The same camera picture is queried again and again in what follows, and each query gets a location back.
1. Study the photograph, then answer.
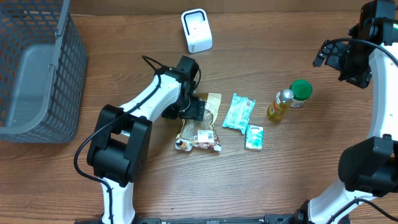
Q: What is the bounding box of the cream brown bread bag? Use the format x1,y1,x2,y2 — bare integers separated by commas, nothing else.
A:
175,93,222,152

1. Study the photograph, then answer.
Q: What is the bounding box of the light teal snack packet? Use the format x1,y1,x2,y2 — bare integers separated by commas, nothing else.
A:
222,93,256,134

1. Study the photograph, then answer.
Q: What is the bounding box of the green-capped white bottle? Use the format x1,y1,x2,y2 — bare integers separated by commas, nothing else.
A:
290,80,313,108

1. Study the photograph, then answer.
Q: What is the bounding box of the small teal white box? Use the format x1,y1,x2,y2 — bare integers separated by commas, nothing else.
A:
245,124,264,151

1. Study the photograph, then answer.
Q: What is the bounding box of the yellow Vim dish soap bottle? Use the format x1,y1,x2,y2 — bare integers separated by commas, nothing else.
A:
267,88,294,123

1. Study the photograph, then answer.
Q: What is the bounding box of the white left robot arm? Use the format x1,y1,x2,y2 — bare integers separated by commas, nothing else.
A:
82,56,205,223

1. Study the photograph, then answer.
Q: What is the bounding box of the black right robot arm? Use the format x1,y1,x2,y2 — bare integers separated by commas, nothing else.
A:
291,0,397,223

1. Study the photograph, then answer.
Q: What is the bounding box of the white barcode scanner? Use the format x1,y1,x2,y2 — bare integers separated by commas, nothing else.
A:
181,8,213,54

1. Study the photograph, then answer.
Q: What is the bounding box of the dark grey plastic basket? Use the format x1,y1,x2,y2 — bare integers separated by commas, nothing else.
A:
1,1,88,143

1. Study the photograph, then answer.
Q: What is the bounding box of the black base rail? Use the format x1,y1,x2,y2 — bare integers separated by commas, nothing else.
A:
134,213,307,224

